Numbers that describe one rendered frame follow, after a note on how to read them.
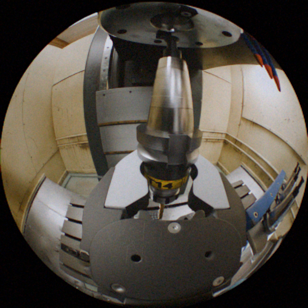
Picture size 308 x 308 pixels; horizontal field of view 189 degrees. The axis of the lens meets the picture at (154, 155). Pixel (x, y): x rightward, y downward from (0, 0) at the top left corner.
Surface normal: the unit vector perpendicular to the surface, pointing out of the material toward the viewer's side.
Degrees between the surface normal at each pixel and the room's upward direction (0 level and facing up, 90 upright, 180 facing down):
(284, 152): 90
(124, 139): 90
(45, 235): 24
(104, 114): 90
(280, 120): 90
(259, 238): 0
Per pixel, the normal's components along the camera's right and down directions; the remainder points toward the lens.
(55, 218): 0.43, -0.81
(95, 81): 0.15, 0.50
